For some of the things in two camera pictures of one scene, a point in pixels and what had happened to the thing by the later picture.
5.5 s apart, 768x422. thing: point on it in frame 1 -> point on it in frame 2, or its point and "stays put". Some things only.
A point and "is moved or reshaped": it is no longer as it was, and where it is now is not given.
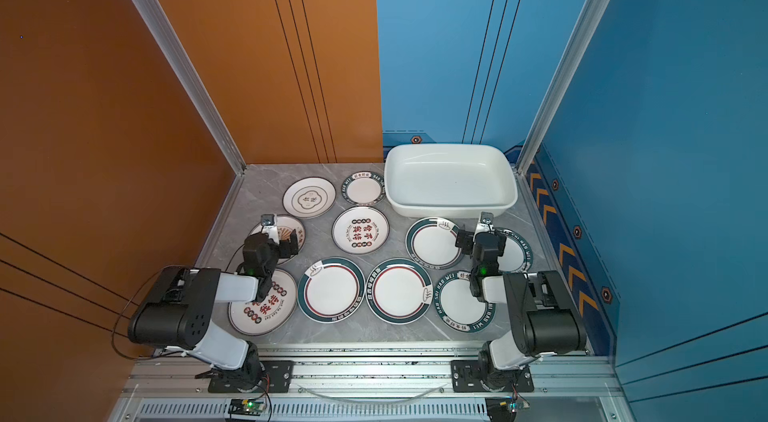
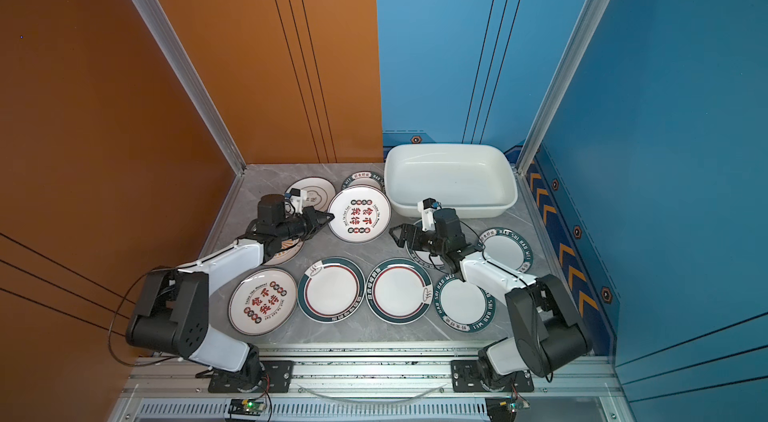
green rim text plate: x=517 y=256 stays put
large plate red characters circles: x=261 y=318 stays put
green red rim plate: x=399 y=291 stays put
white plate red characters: x=360 y=230 is moved or reshaped
